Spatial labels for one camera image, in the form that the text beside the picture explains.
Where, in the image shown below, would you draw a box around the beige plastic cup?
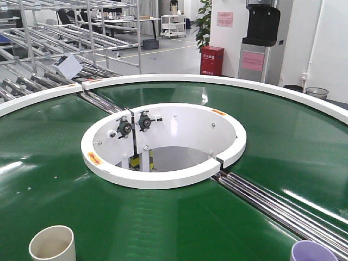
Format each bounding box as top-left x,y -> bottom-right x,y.
28,225 -> 77,260

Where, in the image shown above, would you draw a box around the purple plastic cup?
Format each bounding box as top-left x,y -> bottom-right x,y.
290,240 -> 338,261

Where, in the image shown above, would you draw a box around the steel conveyor rollers left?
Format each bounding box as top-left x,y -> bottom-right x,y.
78,91 -> 126,114

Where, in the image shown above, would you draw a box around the steel conveyor rollers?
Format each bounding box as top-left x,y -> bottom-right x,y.
212,171 -> 347,260
78,91 -> 126,114

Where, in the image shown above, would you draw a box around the steel conveyor rollers right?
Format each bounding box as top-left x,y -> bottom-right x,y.
212,171 -> 347,260

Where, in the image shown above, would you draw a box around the white outer conveyor rim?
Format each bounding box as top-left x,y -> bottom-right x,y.
1,74 -> 347,124

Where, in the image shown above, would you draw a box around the red fire extinguisher cabinet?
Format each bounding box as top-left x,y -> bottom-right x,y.
200,46 -> 224,76

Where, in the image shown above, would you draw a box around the dark grey floor box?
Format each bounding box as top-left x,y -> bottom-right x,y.
142,39 -> 159,49

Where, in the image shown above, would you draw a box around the green potted plant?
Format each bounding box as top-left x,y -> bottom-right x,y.
195,0 -> 212,49

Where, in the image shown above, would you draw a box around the white rolling cart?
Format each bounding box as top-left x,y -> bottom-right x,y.
160,15 -> 186,38

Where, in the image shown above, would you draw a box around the black water dispenser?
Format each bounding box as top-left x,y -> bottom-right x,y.
238,1 -> 281,83

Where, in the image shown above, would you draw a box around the metal roller rack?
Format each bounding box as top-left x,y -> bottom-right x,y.
1,1 -> 140,102

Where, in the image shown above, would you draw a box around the white control box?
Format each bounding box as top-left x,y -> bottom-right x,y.
52,54 -> 82,79

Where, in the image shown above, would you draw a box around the white inner conveyor ring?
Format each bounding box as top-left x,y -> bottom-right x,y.
80,102 -> 247,190

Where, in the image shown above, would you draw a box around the pink wall notice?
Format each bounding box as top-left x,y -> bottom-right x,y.
217,11 -> 234,27

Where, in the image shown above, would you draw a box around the wire mesh waste bin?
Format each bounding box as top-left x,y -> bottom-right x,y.
305,87 -> 329,100

